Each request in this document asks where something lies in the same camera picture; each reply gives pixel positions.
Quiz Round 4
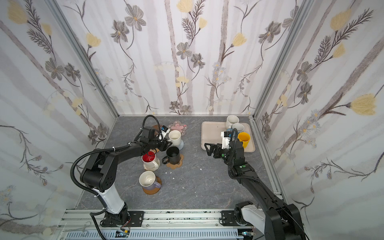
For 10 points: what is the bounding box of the dark brown round coaster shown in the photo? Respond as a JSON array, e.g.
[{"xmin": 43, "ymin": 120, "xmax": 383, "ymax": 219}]
[{"xmin": 153, "ymin": 125, "xmax": 161, "ymax": 131}]

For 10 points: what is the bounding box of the white mug red inside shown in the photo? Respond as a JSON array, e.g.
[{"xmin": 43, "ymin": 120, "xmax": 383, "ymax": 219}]
[{"xmin": 142, "ymin": 150, "xmax": 159, "ymax": 163}]

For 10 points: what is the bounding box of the black mug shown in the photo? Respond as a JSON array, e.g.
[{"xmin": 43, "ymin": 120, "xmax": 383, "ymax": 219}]
[{"xmin": 162, "ymin": 146, "xmax": 181, "ymax": 165}]

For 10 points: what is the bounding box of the pink flower coaster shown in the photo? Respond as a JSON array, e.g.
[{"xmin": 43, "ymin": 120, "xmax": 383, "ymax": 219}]
[{"xmin": 168, "ymin": 121, "xmax": 188, "ymax": 136}]

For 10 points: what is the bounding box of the grey round felt coaster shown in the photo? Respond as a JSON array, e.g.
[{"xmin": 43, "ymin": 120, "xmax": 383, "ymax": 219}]
[{"xmin": 178, "ymin": 140, "xmax": 185, "ymax": 151}]

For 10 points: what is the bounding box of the brown paw print coaster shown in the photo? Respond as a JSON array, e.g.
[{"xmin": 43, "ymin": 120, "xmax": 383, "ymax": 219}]
[{"xmin": 166, "ymin": 155, "xmax": 184, "ymax": 170}]

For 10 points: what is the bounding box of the lavender mug white inside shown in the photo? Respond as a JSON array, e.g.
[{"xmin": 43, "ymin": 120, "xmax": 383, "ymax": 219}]
[{"xmin": 139, "ymin": 171, "xmax": 162, "ymax": 191}]

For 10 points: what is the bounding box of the woven multicolour round coaster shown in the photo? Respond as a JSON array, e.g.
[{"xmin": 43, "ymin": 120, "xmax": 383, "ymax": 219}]
[{"xmin": 143, "ymin": 159, "xmax": 160, "ymax": 172}]

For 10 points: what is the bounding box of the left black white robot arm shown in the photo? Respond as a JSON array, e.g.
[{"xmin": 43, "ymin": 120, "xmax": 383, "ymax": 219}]
[{"xmin": 70, "ymin": 115, "xmax": 171, "ymax": 240}]

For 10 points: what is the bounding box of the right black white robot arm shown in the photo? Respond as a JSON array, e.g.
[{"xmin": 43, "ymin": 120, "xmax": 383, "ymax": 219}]
[{"xmin": 204, "ymin": 140, "xmax": 307, "ymax": 240}]

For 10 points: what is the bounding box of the beige serving tray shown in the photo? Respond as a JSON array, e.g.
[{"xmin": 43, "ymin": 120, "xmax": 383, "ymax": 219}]
[{"xmin": 201, "ymin": 122, "xmax": 256, "ymax": 153}]

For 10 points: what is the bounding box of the yellow mug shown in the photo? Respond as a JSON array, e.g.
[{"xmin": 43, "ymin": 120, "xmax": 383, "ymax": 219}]
[{"xmin": 238, "ymin": 132, "xmax": 251, "ymax": 149}]

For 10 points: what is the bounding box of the blue mug white inside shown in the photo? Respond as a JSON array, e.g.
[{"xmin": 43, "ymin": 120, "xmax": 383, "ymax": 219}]
[{"xmin": 229, "ymin": 123, "xmax": 245, "ymax": 133}]

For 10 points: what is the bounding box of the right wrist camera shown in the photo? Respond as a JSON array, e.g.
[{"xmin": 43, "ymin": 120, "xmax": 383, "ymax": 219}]
[{"xmin": 221, "ymin": 131, "xmax": 233, "ymax": 149}]

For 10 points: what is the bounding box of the white slotted cable duct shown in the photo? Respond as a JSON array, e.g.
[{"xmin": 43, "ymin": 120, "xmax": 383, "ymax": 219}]
[{"xmin": 65, "ymin": 229, "xmax": 243, "ymax": 240}]

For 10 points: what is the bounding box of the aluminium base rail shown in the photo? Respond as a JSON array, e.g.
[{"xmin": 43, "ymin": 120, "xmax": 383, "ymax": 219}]
[{"xmin": 53, "ymin": 202, "xmax": 265, "ymax": 240}]

